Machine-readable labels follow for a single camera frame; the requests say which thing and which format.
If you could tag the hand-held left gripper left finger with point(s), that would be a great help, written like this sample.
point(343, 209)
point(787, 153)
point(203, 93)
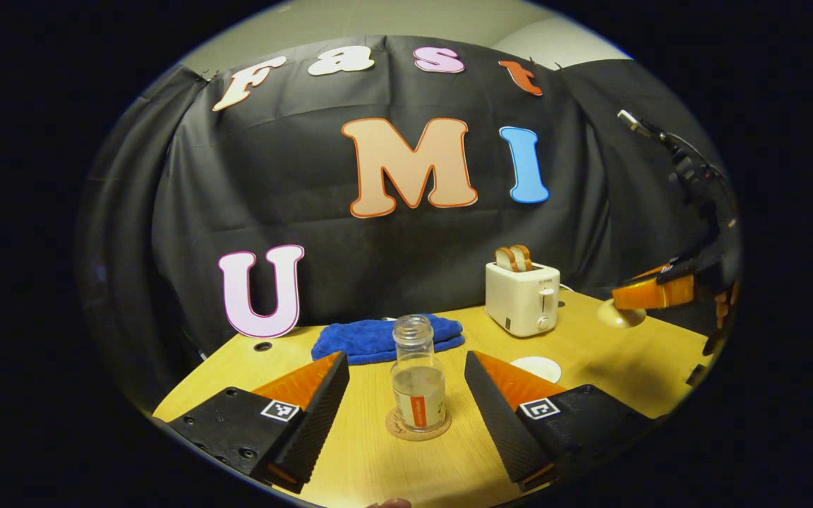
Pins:
point(315, 423)

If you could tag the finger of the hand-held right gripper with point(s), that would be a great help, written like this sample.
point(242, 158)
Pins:
point(653, 293)

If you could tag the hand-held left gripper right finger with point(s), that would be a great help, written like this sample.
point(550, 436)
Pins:
point(498, 423)

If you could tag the round cork coaster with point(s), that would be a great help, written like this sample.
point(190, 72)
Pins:
point(396, 430)

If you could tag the clear water bottle orange label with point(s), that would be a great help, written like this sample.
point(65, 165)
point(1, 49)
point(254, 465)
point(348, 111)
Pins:
point(417, 381)

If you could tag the blue folded towel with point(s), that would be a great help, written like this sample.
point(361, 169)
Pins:
point(357, 339)

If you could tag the white toaster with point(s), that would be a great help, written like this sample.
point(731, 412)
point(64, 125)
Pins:
point(519, 300)

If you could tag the toast bread slice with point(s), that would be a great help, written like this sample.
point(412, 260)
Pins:
point(523, 257)
point(505, 259)

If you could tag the black backdrop cloth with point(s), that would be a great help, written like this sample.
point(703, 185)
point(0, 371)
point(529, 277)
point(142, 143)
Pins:
point(322, 240)

